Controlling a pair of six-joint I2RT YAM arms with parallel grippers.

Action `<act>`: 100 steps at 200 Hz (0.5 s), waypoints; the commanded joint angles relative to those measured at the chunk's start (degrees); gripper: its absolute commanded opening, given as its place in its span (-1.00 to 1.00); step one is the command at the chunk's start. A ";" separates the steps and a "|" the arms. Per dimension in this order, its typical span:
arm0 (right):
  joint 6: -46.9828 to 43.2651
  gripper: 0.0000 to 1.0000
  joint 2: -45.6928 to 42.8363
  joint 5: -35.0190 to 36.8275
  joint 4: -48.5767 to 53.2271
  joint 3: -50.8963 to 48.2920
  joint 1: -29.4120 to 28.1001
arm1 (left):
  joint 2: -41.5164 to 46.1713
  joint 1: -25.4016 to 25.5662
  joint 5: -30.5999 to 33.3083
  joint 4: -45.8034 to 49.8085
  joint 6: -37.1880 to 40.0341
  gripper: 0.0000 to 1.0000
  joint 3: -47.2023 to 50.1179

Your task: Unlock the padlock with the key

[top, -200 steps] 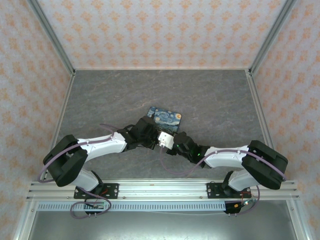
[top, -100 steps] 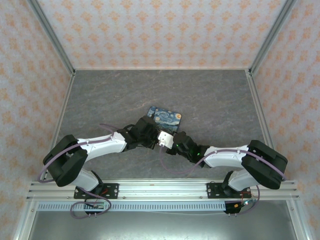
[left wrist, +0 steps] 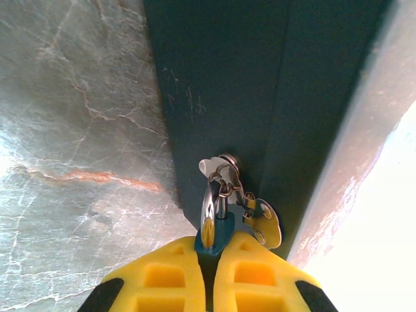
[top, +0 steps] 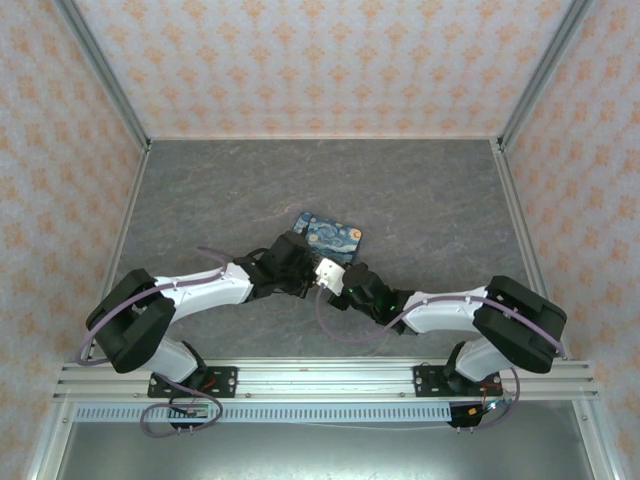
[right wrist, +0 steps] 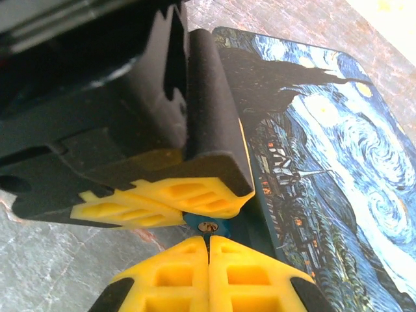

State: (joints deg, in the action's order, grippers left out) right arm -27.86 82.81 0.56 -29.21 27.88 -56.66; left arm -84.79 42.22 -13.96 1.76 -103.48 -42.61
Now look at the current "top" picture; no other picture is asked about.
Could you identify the aluminium table edge rail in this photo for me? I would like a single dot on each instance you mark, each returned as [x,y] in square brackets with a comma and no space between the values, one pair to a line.
[525,225]
[117,240]

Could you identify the right base circuit board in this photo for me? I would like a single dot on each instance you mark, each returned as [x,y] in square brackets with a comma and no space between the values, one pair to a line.
[482,409]

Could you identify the left base circuit board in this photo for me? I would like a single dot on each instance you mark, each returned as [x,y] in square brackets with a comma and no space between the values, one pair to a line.
[192,411]

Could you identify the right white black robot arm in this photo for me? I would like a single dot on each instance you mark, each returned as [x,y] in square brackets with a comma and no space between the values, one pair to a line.
[450,310]

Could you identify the aluminium frame post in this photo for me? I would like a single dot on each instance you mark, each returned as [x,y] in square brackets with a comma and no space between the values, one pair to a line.
[542,75]
[107,80]

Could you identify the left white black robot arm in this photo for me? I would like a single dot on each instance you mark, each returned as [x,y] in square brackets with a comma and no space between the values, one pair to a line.
[200,295]

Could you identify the starry night print box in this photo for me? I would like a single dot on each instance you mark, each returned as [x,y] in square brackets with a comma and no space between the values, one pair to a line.
[332,239]

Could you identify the aluminium mounting rail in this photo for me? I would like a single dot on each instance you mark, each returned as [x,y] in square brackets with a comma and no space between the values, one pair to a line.
[325,380]

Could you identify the base circuit board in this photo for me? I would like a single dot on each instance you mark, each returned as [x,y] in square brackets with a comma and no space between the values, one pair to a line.
[482,409]
[192,411]

